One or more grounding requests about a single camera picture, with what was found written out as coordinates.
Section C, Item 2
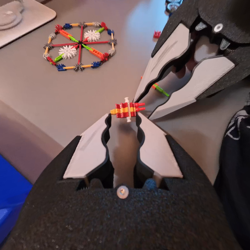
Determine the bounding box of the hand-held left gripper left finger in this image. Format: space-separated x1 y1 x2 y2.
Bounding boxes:
63 113 112 187

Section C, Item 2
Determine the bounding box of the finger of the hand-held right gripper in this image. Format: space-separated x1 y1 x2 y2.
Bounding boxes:
132 23 191 103
148 56 235 120

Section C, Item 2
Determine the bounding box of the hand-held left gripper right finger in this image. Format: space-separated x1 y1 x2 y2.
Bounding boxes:
135 113 183 187

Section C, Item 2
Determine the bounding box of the orange ladder connector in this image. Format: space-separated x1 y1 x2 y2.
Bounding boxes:
140 76 158 90

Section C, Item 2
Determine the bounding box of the lime green rod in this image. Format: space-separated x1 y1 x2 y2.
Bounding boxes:
154 84 170 97

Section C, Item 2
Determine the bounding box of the colourful toy car model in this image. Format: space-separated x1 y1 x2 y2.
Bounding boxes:
165 0 184 16

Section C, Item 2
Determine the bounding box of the red yellow striped clip cluster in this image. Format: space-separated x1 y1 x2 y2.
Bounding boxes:
110 97 146 123

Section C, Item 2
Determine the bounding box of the blue bin with toy pieces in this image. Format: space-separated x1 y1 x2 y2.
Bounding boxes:
0 154 33 236

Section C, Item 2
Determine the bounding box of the colourful spoked wheel model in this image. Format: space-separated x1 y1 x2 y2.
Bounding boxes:
43 21 117 72

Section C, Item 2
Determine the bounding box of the person's right hand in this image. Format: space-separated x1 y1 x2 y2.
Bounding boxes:
175 59 198 79

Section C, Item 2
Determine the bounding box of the dark printed shirt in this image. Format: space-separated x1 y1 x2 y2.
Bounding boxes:
213 106 250 250

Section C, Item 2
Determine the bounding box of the clear round glass object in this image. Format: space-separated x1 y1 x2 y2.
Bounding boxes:
0 0 25 30

